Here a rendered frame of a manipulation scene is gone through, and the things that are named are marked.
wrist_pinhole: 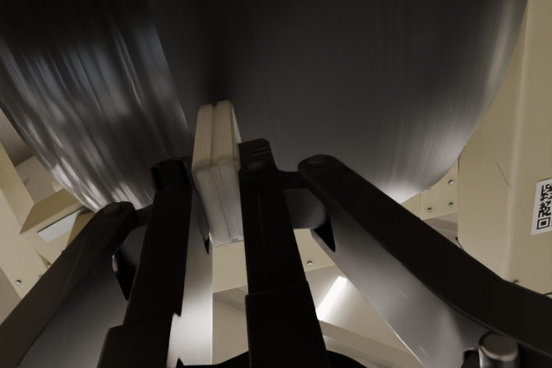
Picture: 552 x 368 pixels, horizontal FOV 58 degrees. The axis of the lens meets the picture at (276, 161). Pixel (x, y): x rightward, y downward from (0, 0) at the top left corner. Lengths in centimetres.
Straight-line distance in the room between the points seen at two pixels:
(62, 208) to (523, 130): 79
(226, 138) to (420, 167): 16
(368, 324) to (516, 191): 654
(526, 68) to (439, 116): 25
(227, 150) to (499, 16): 15
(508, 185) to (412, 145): 31
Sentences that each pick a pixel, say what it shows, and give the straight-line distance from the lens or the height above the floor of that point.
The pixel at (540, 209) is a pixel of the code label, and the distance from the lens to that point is 62.
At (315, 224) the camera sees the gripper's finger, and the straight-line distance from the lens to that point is 15.
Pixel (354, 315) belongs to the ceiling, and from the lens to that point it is 719.
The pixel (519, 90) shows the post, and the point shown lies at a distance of 53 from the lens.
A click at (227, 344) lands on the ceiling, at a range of 725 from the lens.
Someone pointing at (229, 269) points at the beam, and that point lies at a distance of 90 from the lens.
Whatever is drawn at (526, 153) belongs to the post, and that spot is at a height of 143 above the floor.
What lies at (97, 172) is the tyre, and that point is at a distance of 27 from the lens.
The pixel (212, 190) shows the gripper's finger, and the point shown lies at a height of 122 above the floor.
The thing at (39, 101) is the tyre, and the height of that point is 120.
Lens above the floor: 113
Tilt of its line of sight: 32 degrees up
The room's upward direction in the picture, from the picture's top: 168 degrees clockwise
